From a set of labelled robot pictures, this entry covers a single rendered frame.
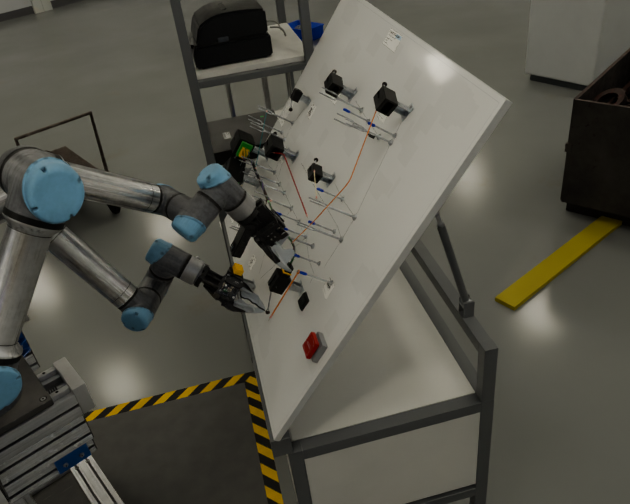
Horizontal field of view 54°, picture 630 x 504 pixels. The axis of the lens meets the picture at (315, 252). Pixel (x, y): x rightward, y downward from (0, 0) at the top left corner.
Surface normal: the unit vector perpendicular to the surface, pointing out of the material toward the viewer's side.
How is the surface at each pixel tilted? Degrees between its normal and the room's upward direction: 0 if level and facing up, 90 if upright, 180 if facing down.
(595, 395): 0
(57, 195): 84
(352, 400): 0
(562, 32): 90
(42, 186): 84
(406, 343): 0
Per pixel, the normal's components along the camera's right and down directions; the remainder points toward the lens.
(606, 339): -0.11, -0.82
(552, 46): -0.74, 0.44
